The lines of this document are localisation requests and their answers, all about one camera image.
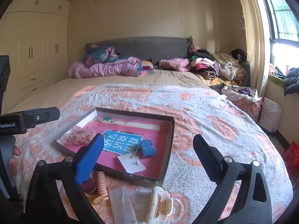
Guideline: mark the floral bag of clothes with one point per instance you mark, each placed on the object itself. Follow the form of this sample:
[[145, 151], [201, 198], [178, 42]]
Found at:
[[245, 98]]

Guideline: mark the grey padded headboard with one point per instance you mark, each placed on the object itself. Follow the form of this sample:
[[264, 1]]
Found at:
[[155, 48]]

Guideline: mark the dark shallow box pink lining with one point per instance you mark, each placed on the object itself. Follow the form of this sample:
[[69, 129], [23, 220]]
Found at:
[[122, 132]]

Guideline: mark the floral fleece blanket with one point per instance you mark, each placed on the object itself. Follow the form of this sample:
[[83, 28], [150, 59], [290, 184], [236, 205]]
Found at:
[[198, 132]]

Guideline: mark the cream claw hair clip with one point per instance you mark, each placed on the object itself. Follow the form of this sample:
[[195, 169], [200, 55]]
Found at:
[[161, 206]]

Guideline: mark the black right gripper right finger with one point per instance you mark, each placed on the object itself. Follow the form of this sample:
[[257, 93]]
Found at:
[[252, 204]]

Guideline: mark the dark floral pillow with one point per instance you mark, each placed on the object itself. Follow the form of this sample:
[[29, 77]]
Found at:
[[100, 53]]

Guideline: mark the white paper bag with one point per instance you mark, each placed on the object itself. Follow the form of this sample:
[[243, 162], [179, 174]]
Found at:
[[270, 115]]

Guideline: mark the pile of folded clothes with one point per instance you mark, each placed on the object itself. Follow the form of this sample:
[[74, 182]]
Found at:
[[232, 68]]

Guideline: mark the maroon oval hair clip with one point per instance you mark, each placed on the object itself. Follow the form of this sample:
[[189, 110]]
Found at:
[[89, 186]]

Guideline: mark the pink sweater on bed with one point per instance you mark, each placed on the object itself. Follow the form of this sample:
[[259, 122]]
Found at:
[[177, 64]]

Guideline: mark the pink sheer bow hair clip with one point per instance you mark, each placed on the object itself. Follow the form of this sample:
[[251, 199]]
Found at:
[[79, 136]]

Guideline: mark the dark jacket on sill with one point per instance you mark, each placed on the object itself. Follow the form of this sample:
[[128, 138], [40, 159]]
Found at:
[[291, 82]]

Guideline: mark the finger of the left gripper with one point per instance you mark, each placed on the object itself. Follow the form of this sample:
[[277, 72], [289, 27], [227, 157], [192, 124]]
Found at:
[[4, 75]]

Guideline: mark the left hand painted nails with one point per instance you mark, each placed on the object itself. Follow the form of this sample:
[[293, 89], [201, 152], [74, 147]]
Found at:
[[13, 163]]

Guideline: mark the pink quilt pile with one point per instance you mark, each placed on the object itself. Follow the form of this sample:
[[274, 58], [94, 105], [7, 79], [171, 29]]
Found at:
[[126, 67]]

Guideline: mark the bed with beige sheet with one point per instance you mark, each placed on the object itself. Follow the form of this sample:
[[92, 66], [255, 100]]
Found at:
[[70, 86]]

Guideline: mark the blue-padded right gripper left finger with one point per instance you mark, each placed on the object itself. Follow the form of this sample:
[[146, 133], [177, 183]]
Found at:
[[43, 202]]

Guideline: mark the red plastic bag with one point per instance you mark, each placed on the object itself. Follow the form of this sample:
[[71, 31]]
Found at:
[[291, 159]]

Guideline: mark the window with dark frame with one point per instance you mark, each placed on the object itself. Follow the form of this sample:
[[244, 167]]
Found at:
[[283, 26]]

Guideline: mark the cream curtain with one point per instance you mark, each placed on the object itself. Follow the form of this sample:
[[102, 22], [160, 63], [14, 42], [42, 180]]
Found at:
[[257, 32]]

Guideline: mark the earring card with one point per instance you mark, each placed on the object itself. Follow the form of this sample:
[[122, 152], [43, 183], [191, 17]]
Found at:
[[131, 163]]

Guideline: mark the cream built-in wardrobe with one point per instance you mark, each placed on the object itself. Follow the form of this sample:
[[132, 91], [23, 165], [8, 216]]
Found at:
[[34, 36]]

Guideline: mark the clear plastic bag white card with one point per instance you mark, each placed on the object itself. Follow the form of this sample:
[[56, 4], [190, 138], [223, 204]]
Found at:
[[121, 206]]

